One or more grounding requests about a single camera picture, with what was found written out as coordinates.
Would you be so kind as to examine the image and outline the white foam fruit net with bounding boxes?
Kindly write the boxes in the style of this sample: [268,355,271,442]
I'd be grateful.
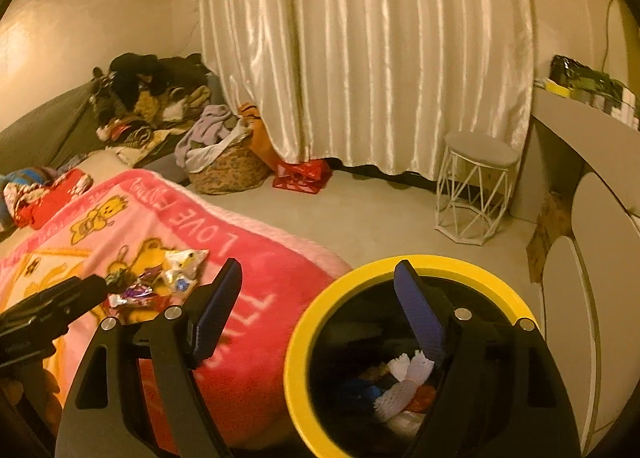
[374,351,435,422]

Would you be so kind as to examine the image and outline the shiny candy wrappers pile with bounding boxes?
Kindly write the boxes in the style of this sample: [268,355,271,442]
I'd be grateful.
[107,249,209,308]

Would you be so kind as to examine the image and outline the yellow rimmed black trash bin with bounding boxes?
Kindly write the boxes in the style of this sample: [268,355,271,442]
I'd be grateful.
[283,254,539,458]

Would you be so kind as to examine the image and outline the person's left hand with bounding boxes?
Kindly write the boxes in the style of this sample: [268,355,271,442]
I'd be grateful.
[1,369,63,436]

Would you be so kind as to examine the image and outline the colourful patterned pillow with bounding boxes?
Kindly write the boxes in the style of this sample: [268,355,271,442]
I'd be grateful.
[1,166,93,233]

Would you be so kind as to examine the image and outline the white chair back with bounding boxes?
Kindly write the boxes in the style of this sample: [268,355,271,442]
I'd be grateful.
[542,173,639,455]

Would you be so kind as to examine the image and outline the pink teddy bear blanket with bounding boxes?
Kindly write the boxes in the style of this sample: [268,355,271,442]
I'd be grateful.
[0,167,355,456]

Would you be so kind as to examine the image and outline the brown cardboard box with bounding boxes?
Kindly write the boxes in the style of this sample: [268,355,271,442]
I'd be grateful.
[526,191,573,283]

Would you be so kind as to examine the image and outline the grey headboard cushion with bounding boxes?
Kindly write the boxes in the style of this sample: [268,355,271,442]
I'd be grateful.
[0,83,103,175]

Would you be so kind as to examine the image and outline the pile of dark clothes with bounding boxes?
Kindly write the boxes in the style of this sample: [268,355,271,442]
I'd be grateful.
[89,52,212,144]

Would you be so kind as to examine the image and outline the floral fabric laundry basket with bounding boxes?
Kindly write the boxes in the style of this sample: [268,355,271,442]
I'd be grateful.
[188,133,272,196]

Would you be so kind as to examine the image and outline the lilac and white clothes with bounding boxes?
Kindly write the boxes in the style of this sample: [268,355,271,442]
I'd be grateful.
[175,104,250,173]

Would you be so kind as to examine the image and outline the red plastic basket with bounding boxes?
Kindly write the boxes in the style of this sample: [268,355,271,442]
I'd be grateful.
[272,160,332,195]

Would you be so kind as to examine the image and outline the orange fabric bag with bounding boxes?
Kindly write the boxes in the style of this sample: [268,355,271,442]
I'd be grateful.
[239,102,281,172]

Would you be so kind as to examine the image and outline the dark cosmetics bag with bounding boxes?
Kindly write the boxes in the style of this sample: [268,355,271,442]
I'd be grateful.
[549,54,622,96]

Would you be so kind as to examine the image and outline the cream satin curtain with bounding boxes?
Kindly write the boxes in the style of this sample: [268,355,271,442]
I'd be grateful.
[200,0,534,179]

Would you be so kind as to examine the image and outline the white wire frame stool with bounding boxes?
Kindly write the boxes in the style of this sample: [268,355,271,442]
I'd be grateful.
[435,132,520,245]

